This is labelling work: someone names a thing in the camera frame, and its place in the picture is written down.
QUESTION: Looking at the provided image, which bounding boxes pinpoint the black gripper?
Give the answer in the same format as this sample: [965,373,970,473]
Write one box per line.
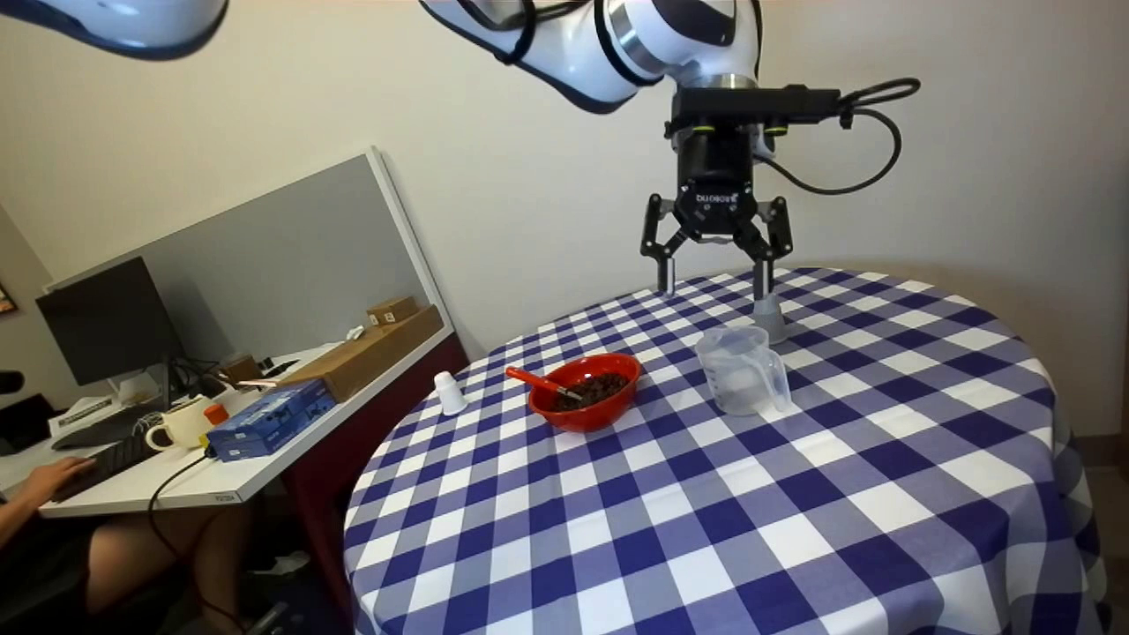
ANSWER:
[637,118,796,308]

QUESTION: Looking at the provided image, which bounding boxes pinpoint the clear plastic jar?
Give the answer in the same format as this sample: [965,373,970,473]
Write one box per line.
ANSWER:
[692,319,796,418]

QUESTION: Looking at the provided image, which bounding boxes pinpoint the person's forearm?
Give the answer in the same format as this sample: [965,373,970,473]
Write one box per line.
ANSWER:
[0,482,50,549]

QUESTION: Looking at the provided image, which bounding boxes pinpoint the red plastic bowl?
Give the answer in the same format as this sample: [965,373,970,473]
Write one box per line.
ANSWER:
[524,351,646,438]

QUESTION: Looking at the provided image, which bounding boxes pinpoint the person's hand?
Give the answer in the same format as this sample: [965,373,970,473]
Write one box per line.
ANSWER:
[18,450,97,510]

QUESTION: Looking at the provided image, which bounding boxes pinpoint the dark food pieces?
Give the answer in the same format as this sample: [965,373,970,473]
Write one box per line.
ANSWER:
[550,371,630,410]

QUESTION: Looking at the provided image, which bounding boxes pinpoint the red plastic spoon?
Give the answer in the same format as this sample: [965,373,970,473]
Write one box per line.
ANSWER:
[503,363,591,412]

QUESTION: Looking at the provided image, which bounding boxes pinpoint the blue white checked tablecloth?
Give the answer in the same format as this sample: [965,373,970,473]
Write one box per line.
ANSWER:
[339,264,1113,635]

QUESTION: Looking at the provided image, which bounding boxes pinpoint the white cup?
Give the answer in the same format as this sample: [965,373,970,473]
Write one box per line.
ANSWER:
[430,371,468,418]

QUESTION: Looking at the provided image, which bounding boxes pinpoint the grey desk partition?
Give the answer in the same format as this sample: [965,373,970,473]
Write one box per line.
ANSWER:
[47,145,458,371]

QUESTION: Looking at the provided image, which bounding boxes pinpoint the dark red cabinet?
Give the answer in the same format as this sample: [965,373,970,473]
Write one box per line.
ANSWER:
[283,331,473,596]

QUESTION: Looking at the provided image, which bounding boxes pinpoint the blue cardboard box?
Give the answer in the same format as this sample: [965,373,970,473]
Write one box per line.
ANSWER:
[203,376,339,460]

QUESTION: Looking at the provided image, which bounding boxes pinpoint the white desk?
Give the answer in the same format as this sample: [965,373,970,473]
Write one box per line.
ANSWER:
[0,324,458,524]

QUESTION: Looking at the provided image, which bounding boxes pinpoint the white mug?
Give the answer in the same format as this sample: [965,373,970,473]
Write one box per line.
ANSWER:
[139,396,216,457]

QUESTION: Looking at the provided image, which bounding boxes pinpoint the black computer monitor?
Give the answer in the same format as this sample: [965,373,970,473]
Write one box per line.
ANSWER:
[31,254,185,391]

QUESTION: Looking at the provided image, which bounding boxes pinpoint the black keyboard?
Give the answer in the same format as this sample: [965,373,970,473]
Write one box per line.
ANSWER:
[50,405,165,504]

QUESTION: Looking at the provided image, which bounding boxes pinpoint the person's bare leg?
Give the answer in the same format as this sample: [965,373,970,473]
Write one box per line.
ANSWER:
[78,504,258,626]

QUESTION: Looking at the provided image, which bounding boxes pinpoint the black desk device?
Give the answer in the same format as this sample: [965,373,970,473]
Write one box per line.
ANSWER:
[0,365,55,457]

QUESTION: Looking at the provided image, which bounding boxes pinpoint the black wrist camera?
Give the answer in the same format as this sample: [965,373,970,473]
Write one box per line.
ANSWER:
[664,82,855,135]

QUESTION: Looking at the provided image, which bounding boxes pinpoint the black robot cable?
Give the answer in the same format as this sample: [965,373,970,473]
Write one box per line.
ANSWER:
[757,74,923,201]

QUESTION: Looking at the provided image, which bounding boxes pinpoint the black desk cable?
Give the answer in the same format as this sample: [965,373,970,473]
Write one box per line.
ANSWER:
[143,439,254,635]

